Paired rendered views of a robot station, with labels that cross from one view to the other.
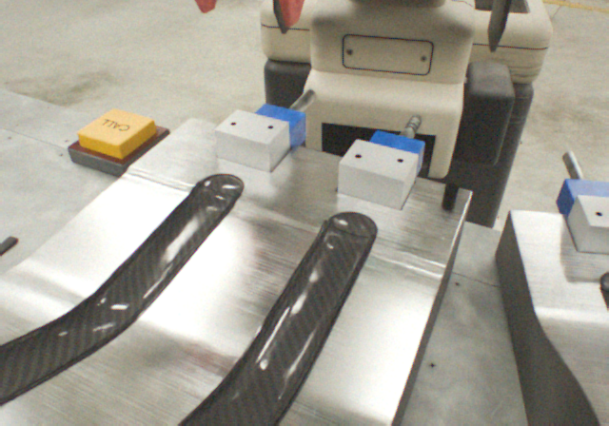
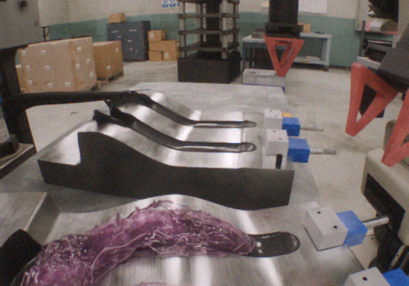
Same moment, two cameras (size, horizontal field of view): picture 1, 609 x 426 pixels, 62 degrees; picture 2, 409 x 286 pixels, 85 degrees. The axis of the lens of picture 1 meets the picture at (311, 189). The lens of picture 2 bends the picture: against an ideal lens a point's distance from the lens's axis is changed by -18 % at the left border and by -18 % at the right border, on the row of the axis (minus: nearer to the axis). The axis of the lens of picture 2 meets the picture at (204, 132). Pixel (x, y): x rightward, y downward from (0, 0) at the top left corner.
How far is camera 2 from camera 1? 0.42 m
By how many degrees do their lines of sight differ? 64
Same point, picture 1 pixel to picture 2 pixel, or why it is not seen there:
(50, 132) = not seen: hidden behind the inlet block
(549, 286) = (269, 214)
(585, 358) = (220, 211)
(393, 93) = (398, 174)
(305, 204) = (252, 137)
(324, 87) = (374, 155)
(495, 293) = not seen: hidden behind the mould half
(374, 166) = (270, 135)
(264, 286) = (211, 139)
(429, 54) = not seen: outside the picture
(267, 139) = (268, 116)
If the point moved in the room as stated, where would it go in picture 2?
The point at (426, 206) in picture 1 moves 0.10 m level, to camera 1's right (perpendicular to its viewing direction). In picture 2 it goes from (273, 160) to (307, 195)
